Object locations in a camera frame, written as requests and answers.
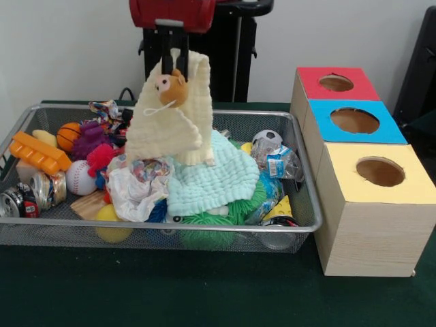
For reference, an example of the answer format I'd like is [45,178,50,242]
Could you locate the small basketball toy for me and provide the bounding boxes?
[56,122,82,153]

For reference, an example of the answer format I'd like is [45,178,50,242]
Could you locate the cream waffle cloth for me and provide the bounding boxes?
[125,47,216,167]

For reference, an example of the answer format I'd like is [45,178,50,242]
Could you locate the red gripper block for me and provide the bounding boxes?
[128,0,217,78]

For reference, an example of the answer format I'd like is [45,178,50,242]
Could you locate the crushed red black can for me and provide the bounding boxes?
[0,183,40,219]

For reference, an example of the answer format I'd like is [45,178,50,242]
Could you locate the white baseball toy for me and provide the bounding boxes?
[65,159,98,197]

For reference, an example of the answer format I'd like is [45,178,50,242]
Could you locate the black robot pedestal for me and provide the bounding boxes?
[138,0,275,103]

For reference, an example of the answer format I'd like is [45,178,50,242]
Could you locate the wooden box three holes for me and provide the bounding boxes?
[290,66,436,277]

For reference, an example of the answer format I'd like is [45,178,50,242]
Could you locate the purple spiky ball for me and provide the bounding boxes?
[70,121,113,161]

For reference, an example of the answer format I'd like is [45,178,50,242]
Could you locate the pink spiky toy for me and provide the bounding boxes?
[87,142,116,178]

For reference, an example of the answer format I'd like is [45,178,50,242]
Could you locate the shallow mesh bin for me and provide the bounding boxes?
[0,104,324,255]

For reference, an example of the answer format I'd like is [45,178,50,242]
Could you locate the green cloth side table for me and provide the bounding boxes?
[400,110,436,144]

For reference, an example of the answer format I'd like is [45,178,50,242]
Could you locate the crumpled printed white wrapper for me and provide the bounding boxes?
[106,157,175,223]

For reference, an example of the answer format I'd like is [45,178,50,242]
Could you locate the small soccer ball toy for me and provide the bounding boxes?
[251,129,284,151]

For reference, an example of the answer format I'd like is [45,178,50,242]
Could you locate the large orange toy brick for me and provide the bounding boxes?
[8,131,72,176]

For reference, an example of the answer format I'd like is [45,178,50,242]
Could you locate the mint waffle cloth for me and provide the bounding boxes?
[166,131,260,217]

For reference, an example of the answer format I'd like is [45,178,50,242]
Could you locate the black upright panel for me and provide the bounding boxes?
[391,5,436,119]

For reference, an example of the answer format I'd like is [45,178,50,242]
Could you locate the brown plush animal toy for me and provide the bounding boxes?
[155,67,189,109]

